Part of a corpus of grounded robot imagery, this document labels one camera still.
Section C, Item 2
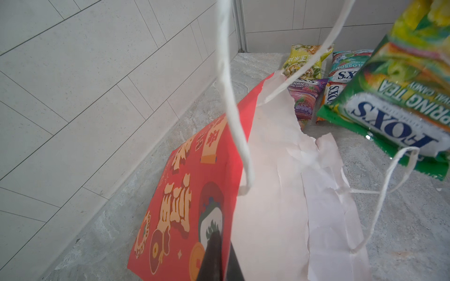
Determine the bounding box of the teal cherry mint candy packet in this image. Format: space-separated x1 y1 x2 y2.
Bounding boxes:
328 49 373 84

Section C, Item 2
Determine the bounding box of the left aluminium corner rail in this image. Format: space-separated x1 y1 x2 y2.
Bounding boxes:
233 0 248 53

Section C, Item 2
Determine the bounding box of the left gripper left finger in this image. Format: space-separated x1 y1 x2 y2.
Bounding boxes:
196 233 223 281

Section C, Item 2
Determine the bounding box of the yellow green snack packet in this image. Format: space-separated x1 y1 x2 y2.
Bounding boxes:
282 44 334 80

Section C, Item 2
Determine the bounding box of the purple raspberry candy packet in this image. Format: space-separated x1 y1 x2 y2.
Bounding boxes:
288 78 328 129

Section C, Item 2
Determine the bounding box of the red paper gift bag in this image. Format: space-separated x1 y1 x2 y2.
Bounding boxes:
127 1 372 281

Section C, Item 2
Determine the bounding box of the green spring tea candy packet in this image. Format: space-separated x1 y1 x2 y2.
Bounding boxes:
318 1 450 180

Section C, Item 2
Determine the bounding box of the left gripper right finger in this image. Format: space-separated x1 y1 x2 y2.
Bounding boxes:
226 244 245 281

